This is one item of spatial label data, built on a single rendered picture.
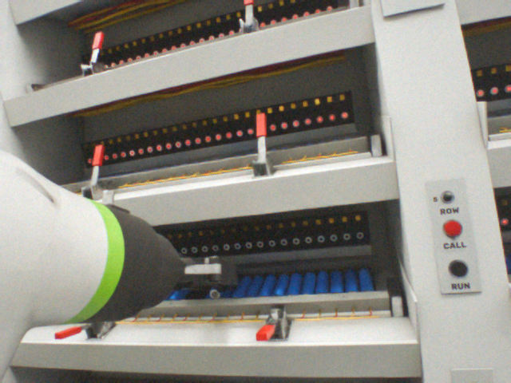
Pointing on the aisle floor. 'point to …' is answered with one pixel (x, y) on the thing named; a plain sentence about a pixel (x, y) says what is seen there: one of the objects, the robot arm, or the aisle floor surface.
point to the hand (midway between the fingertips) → (214, 278)
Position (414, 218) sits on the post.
